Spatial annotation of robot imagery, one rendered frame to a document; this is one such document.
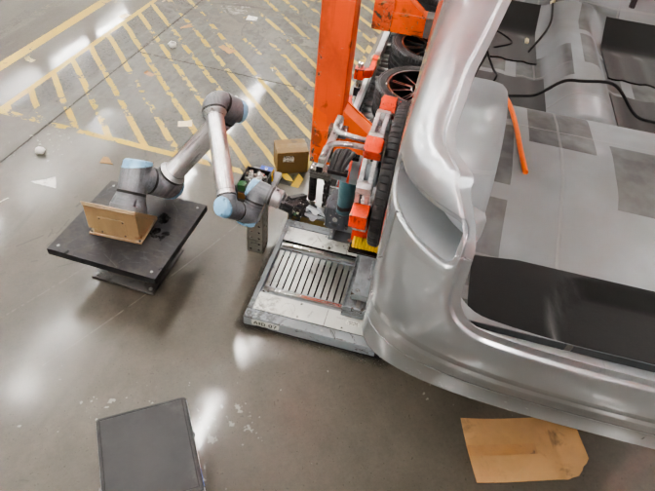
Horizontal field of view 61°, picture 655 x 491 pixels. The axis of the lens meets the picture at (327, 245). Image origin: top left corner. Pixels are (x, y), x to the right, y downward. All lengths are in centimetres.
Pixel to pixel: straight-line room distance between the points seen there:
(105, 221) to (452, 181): 206
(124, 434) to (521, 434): 177
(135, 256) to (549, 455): 220
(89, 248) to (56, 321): 42
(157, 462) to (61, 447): 63
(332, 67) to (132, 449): 192
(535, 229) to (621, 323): 47
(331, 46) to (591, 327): 169
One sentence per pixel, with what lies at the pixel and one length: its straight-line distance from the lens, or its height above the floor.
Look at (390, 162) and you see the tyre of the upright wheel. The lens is 227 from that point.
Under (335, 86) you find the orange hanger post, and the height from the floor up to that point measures 101.
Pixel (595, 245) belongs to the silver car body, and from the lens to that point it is 244.
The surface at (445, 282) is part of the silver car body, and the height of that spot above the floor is 134.
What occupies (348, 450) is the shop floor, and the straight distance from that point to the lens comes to 266.
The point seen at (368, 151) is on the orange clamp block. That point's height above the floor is 112.
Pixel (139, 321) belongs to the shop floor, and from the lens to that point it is 308.
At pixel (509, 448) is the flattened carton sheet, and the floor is 1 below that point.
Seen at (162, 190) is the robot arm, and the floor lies 45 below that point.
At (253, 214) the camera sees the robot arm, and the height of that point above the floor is 67.
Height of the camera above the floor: 239
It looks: 44 degrees down
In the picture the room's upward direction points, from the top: 7 degrees clockwise
